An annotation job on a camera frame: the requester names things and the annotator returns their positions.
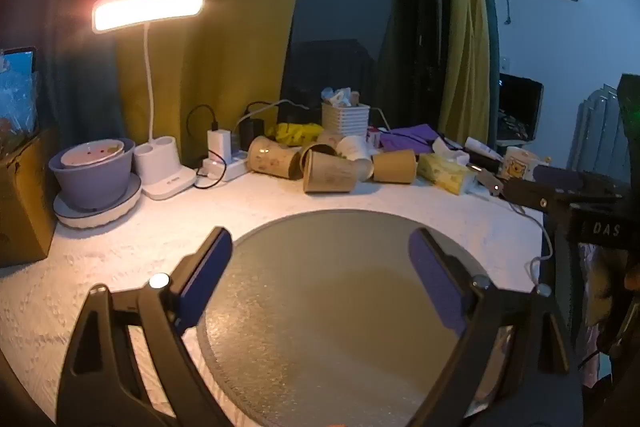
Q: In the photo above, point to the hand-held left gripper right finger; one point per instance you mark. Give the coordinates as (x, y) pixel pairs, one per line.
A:
(439, 277)

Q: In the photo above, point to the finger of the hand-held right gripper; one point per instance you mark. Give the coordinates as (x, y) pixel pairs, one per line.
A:
(530, 196)
(557, 178)

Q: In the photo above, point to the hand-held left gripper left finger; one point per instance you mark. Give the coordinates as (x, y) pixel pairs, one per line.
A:
(206, 274)

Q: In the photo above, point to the printed brown paper cup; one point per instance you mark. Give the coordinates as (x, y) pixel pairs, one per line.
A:
(272, 157)

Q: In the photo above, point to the large brown paper cup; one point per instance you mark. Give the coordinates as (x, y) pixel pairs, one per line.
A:
(330, 174)

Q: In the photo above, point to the white paper cup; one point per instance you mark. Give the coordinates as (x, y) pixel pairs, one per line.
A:
(355, 147)

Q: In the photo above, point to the bear print mug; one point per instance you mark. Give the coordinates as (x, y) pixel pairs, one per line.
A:
(517, 167)

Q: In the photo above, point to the grey folded rack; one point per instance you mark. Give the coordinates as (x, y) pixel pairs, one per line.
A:
(600, 132)

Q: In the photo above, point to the white tube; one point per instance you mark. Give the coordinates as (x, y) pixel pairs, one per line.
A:
(480, 145)

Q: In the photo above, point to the black monitor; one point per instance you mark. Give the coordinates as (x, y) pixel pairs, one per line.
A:
(520, 99)

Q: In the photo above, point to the yellow tissue pack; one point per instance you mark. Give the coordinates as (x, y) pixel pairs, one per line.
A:
(445, 173)

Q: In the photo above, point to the white desk lamp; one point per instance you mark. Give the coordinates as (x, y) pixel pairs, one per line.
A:
(170, 177)

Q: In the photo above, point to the white power strip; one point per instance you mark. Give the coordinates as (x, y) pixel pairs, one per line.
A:
(231, 169)

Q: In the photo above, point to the round grey mat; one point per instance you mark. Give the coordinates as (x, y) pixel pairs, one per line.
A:
(325, 307)

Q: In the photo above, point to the white round plate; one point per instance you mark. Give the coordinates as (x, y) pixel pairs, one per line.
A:
(100, 218)

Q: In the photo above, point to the white charger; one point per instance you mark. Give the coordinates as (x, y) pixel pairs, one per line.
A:
(220, 144)

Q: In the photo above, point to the purple cloth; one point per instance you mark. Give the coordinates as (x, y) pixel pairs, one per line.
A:
(407, 138)

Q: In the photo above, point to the purple bowl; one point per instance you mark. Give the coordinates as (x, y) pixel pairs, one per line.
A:
(90, 192)

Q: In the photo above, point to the black charger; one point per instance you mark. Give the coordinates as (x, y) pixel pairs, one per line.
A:
(251, 134)

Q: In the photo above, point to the small red white box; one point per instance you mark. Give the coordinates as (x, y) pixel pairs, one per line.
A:
(374, 138)

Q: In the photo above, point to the yellow cloth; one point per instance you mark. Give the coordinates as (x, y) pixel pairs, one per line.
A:
(292, 132)

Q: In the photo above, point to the pink inner bowl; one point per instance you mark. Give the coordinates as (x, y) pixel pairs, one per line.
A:
(85, 155)

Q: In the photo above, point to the yellow curtain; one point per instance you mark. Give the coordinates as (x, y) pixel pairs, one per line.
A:
(240, 32)
(465, 32)

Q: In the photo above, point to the white ribbed container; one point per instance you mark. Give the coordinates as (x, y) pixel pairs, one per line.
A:
(345, 122)

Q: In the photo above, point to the cardboard box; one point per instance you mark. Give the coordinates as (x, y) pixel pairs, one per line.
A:
(25, 207)

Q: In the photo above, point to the crumpled packets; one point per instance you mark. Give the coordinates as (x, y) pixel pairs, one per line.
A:
(341, 97)

